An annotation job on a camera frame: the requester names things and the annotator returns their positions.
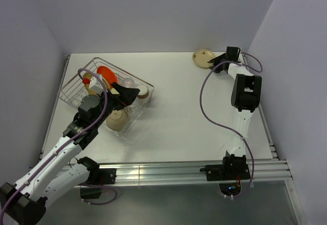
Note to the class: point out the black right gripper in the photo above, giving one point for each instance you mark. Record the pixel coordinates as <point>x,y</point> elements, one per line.
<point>216,60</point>

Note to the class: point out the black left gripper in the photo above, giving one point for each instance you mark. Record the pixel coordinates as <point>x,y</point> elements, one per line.
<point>125,97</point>

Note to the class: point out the steel cup brown band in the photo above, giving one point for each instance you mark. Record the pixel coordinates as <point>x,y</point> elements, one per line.
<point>143,92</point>

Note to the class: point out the beige patterned plate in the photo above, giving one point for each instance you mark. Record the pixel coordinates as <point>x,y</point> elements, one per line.
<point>202,58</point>

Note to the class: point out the beige floral ceramic bowl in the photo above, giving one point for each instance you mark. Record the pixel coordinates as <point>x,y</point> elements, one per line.
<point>117,120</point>

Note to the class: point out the orange plastic plate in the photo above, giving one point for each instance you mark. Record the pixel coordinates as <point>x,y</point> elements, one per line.
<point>108,75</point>

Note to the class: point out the yellow ceramic mug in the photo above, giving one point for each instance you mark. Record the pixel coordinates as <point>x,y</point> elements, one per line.
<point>114,91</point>

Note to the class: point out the beige plate green spot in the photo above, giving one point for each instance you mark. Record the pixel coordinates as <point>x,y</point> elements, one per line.
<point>99,88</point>

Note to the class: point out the woven bamboo tray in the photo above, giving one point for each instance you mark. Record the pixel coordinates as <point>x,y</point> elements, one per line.
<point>86,81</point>

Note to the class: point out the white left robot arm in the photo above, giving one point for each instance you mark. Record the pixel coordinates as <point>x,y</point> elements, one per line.
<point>27,199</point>

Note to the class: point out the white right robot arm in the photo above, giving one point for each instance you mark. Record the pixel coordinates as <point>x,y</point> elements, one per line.
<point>245,98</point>

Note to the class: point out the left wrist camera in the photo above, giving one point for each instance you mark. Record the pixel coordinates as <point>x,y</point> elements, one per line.
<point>92,84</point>

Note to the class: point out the wire dish rack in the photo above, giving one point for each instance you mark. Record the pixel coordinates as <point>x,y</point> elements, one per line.
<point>90,106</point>

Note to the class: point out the aluminium rail frame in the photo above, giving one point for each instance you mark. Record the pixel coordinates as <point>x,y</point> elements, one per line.
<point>177,134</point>

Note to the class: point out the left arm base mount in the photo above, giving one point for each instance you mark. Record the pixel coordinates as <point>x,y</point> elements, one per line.
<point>98,184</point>

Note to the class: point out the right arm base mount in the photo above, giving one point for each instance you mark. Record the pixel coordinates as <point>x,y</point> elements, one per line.
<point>229,178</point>

